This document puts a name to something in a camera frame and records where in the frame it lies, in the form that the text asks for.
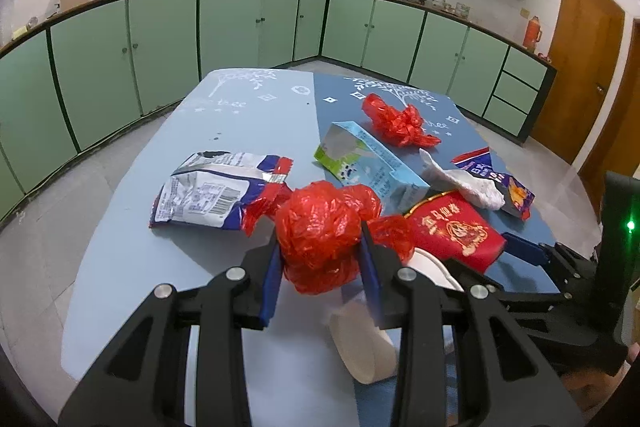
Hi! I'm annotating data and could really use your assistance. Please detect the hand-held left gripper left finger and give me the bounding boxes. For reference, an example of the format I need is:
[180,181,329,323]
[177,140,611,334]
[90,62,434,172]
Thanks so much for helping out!
[60,243,283,427]

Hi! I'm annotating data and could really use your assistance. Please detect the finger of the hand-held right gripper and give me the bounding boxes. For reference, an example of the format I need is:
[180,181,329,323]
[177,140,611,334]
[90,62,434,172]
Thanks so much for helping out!
[500,232,601,293]
[442,257,576,313]

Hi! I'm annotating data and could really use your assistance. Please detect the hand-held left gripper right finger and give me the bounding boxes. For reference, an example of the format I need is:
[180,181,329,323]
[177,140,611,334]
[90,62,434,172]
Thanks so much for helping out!
[360,223,583,427]

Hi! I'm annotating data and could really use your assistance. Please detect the purple snack wrapper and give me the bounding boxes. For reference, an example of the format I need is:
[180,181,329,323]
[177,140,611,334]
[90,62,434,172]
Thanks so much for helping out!
[450,147,536,222]

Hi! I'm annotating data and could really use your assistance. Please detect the white paper bowl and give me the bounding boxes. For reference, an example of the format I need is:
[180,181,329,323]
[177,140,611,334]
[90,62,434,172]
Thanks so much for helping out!
[407,249,466,293]

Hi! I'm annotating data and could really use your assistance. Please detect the red plastic bag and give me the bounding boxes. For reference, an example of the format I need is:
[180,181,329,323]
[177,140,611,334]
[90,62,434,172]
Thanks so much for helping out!
[242,179,416,295]
[361,93,443,148]

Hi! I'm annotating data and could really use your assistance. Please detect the red paper cup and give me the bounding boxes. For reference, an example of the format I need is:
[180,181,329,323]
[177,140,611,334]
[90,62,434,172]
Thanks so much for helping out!
[402,191,507,274]

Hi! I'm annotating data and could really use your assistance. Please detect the white tissue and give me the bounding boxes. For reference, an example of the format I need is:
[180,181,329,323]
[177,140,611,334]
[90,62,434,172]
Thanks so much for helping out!
[419,148,506,210]

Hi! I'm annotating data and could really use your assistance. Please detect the white blue snack packet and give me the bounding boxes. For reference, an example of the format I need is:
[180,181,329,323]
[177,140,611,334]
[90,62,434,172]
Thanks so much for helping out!
[149,150,295,231]

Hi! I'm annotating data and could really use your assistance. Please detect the blue green milk carton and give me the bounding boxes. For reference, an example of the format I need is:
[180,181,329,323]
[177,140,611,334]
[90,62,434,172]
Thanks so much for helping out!
[313,121,432,212]

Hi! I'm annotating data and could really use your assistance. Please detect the person's right hand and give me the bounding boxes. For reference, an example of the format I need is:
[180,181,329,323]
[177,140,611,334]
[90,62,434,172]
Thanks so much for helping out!
[560,342,640,413]

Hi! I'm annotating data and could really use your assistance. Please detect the wooden door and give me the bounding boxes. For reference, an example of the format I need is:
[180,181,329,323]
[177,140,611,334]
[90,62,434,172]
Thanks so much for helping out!
[530,0,626,166]
[579,18,640,218]

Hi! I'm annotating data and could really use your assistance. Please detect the red thermos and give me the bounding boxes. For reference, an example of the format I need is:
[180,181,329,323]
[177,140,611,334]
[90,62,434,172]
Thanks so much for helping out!
[522,14,544,53]

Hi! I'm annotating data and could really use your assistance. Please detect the green kitchen base cabinets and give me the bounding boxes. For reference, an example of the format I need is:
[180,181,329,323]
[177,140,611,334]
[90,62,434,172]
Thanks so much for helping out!
[0,0,557,228]

